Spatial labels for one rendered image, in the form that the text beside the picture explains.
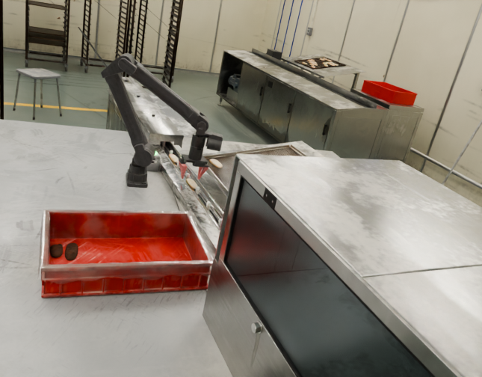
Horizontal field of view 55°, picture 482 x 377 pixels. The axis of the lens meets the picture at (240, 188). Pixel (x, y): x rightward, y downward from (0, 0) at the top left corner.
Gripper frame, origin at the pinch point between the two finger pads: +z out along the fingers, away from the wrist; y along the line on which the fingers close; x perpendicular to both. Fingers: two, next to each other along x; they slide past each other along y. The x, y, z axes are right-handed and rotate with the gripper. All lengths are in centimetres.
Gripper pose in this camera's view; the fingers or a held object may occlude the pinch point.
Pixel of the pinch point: (190, 176)
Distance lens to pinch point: 202.2
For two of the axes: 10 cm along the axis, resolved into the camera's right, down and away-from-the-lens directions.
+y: 8.9, 0.4, 4.5
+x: -3.9, -4.4, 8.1
